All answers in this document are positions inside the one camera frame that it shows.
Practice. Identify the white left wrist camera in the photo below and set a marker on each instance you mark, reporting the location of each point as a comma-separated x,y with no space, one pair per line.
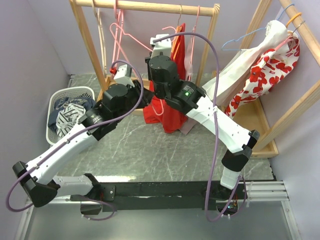
122,75

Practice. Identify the orange hanger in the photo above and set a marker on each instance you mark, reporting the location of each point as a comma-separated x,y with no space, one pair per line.
176,41

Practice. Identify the pink plastic hanger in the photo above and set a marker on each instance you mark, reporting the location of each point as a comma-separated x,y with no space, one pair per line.
119,16

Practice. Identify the white perforated plastic basket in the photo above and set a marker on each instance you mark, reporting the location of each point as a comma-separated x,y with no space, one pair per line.
76,91

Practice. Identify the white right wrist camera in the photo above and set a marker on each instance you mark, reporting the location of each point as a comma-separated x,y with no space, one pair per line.
162,47

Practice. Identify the blue wire hanger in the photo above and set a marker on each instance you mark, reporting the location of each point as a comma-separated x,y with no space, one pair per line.
223,48

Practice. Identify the black base bar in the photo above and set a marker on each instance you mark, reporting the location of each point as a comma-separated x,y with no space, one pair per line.
166,195

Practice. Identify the navy blue printed top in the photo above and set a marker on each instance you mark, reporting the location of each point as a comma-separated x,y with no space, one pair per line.
87,102

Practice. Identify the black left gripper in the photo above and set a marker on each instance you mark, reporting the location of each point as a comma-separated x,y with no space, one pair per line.
146,99

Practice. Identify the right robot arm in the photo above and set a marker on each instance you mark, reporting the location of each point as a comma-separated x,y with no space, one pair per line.
192,101

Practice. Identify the aluminium rail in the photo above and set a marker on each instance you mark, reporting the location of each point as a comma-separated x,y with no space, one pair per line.
265,215

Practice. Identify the red white striped top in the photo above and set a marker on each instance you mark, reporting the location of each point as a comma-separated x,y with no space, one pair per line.
68,117

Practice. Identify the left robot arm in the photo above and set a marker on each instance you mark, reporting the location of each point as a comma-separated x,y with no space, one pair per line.
39,177

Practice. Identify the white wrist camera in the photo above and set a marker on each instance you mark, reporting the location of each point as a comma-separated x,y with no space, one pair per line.
122,75
162,47

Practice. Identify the red floral white dress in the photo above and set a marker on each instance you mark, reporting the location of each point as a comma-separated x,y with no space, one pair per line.
270,68

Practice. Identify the orange hanger hook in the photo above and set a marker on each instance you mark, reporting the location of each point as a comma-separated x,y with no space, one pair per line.
293,18

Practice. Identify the white garment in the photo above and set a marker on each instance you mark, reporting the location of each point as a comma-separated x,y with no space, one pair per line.
232,78

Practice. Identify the wooden clothes rack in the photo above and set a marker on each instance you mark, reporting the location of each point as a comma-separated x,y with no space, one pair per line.
76,6
273,114

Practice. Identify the mauve pink top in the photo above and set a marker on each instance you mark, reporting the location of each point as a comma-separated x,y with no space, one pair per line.
188,125

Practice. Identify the pink wire hanger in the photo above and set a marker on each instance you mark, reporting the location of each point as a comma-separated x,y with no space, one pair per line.
146,47
188,60

